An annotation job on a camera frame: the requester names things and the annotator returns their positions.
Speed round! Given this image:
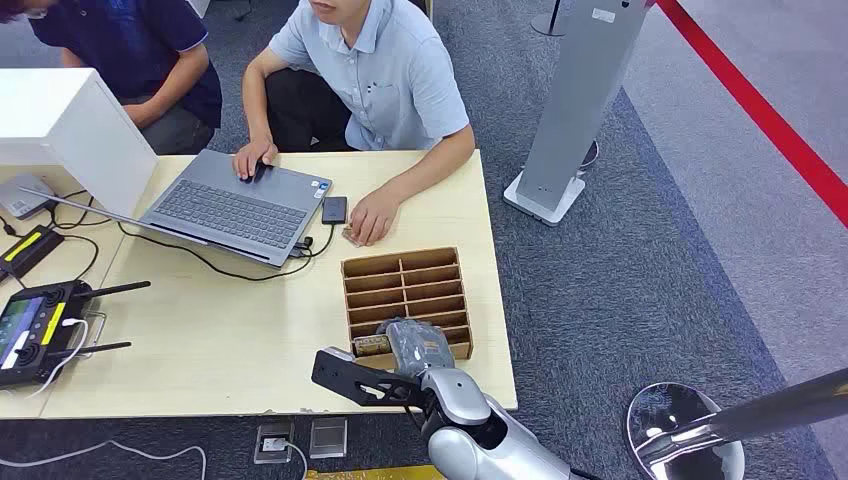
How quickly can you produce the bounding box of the white socket cable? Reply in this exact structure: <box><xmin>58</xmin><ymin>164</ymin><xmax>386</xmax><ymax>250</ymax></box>
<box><xmin>282</xmin><ymin>441</ymin><xmax>310</xmax><ymax>480</ymax></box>

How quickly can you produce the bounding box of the person's right hand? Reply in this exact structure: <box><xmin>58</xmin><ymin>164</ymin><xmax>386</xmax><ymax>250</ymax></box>
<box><xmin>232</xmin><ymin>135</ymin><xmax>280</xmax><ymax>184</ymax></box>

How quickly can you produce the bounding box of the long black power cable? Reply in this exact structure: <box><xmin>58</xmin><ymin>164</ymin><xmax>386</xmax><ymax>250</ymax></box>
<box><xmin>117</xmin><ymin>221</ymin><xmax>314</xmax><ymax>284</ymax></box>

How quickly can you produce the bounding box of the yellow floor tape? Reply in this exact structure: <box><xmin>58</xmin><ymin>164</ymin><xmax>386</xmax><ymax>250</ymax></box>
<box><xmin>303</xmin><ymin>464</ymin><xmax>446</xmax><ymax>480</ymax></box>

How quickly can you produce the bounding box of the small grey box device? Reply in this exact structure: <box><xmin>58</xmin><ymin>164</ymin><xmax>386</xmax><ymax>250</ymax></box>
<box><xmin>0</xmin><ymin>174</ymin><xmax>58</xmax><ymax>221</ymax></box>

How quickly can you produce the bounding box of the chrome stanchion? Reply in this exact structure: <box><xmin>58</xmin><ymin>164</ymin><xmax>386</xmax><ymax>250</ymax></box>
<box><xmin>625</xmin><ymin>367</ymin><xmax>848</xmax><ymax>480</ymax></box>

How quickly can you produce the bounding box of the black external drive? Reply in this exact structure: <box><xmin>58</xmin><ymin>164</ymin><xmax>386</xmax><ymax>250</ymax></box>
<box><xmin>321</xmin><ymin>195</ymin><xmax>349</xmax><ymax>227</ymax></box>

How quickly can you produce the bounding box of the person's hand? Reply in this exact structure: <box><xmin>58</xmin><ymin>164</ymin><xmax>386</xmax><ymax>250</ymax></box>
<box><xmin>347</xmin><ymin>188</ymin><xmax>403</xmax><ymax>248</ymax></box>
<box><xmin>232</xmin><ymin>135</ymin><xmax>280</xmax><ymax>184</ymax></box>

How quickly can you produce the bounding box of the wooden card organizer box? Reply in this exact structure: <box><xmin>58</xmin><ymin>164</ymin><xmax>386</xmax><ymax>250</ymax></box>
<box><xmin>340</xmin><ymin>246</ymin><xmax>476</xmax><ymax>372</ymax></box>

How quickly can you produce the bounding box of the floor socket with plug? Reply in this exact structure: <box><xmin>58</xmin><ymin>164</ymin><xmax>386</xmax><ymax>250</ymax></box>
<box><xmin>252</xmin><ymin>423</ymin><xmax>295</xmax><ymax>466</ymax></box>

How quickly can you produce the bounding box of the short black drive cable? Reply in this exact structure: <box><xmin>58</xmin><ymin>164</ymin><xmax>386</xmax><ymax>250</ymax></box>
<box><xmin>295</xmin><ymin>223</ymin><xmax>337</xmax><ymax>260</ymax></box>

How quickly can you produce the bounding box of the person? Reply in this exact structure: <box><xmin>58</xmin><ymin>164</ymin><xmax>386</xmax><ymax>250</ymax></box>
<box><xmin>0</xmin><ymin>0</ymin><xmax>224</xmax><ymax>157</ymax></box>
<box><xmin>231</xmin><ymin>0</ymin><xmax>477</xmax><ymax>248</ymax></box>

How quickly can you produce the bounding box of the black device with yellow label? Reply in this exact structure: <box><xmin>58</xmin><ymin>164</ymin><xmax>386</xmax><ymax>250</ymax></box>
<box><xmin>0</xmin><ymin>225</ymin><xmax>66</xmax><ymax>281</ymax></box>

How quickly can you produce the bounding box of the grey laptop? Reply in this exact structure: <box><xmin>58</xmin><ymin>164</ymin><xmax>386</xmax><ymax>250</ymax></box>
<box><xmin>18</xmin><ymin>148</ymin><xmax>333</xmax><ymax>270</ymax></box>

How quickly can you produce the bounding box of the white monitor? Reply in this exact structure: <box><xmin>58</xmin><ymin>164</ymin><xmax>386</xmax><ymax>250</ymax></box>
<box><xmin>0</xmin><ymin>67</ymin><xmax>160</xmax><ymax>220</ymax></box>

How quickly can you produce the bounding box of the closed floor socket plate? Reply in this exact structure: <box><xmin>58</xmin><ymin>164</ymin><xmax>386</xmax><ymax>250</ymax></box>
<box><xmin>308</xmin><ymin>417</ymin><xmax>349</xmax><ymax>460</ymax></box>

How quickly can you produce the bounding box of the black desk cable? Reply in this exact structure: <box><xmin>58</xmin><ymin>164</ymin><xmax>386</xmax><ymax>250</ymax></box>
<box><xmin>0</xmin><ymin>189</ymin><xmax>114</xmax><ymax>283</ymax></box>

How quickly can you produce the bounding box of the person's left hand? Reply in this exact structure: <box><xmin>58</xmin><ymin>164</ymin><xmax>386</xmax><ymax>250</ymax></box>
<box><xmin>347</xmin><ymin>188</ymin><xmax>403</xmax><ymax>248</ymax></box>

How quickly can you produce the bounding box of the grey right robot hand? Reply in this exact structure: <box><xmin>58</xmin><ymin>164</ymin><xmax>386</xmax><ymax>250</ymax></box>
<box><xmin>376</xmin><ymin>317</ymin><xmax>458</xmax><ymax>380</ymax></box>

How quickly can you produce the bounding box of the grey kiosk stand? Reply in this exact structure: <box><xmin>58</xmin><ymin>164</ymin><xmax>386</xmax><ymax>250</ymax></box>
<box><xmin>502</xmin><ymin>0</ymin><xmax>655</xmax><ymax>228</ymax></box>

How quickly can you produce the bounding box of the white controller cable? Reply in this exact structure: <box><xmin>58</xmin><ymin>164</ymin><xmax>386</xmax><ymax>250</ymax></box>
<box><xmin>23</xmin><ymin>317</ymin><xmax>91</xmax><ymax>400</ymax></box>

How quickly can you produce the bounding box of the white floor cable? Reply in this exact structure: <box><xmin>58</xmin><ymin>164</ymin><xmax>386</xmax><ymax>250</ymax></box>
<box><xmin>0</xmin><ymin>439</ymin><xmax>209</xmax><ymax>480</ymax></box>

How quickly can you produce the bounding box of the red barrier belt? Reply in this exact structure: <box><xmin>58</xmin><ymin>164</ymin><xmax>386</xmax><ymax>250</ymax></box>
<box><xmin>655</xmin><ymin>0</ymin><xmax>848</xmax><ymax>231</ymax></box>

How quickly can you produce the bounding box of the black remote controller with screen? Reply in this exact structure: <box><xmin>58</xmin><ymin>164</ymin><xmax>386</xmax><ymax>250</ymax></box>
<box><xmin>0</xmin><ymin>278</ymin><xmax>153</xmax><ymax>390</ymax></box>

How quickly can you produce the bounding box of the patterned card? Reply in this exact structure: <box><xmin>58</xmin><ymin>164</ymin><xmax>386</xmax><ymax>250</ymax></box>
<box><xmin>352</xmin><ymin>334</ymin><xmax>393</xmax><ymax>359</ymax></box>

